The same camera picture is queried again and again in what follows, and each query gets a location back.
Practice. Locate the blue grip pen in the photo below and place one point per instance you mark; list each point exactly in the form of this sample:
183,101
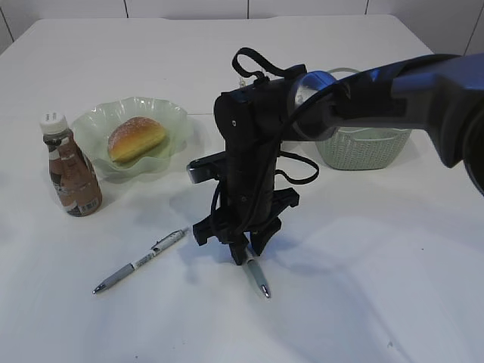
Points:
257,273

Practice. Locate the grey grip pen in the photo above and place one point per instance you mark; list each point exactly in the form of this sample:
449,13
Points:
131,267

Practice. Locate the sugared bread roll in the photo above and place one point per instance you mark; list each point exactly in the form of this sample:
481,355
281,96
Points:
134,137

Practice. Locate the brown coffee drink bottle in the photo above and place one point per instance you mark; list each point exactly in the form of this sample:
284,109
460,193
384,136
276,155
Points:
71,172

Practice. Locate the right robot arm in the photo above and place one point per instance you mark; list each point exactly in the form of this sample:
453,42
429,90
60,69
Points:
441,94

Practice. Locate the green plastic basket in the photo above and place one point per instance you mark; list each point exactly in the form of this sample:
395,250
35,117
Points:
357,148

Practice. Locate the green wavy glass plate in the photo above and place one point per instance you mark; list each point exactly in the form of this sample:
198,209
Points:
93,129

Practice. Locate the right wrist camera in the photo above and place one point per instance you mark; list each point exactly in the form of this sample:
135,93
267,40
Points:
207,168

